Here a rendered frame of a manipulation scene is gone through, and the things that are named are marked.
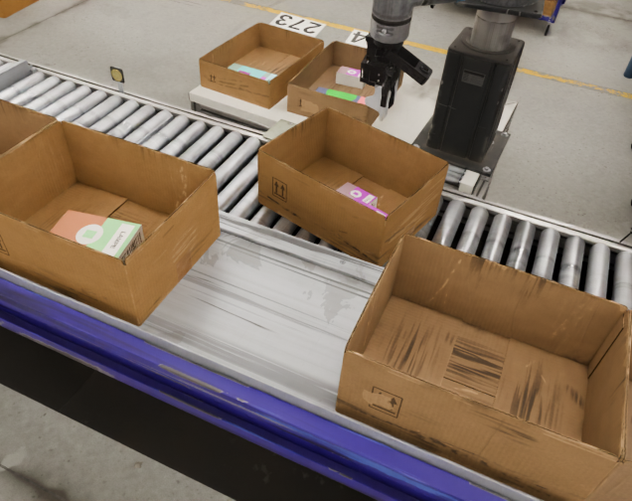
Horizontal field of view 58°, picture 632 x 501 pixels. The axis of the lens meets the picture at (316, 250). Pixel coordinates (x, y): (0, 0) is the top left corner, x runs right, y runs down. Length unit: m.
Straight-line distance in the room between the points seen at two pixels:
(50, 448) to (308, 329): 1.18
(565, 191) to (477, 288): 2.17
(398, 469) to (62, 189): 0.96
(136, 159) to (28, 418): 1.13
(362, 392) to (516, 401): 0.29
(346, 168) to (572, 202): 1.70
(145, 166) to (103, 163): 0.12
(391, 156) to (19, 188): 0.90
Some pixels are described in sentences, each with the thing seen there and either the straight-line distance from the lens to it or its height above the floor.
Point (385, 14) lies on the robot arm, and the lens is 1.35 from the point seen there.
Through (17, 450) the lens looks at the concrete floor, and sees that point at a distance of 2.10.
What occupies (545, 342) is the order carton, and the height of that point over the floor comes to 0.91.
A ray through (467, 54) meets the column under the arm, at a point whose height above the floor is 1.07.
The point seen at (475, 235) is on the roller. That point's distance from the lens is 1.56.
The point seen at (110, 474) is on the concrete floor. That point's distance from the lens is 1.97.
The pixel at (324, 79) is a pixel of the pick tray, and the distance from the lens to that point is 2.15.
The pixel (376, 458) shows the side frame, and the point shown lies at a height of 0.91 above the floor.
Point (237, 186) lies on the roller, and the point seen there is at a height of 0.75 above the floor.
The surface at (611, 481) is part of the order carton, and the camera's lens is 0.93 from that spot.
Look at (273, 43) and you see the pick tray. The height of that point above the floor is 0.78.
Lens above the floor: 1.73
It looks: 44 degrees down
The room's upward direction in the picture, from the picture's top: 5 degrees clockwise
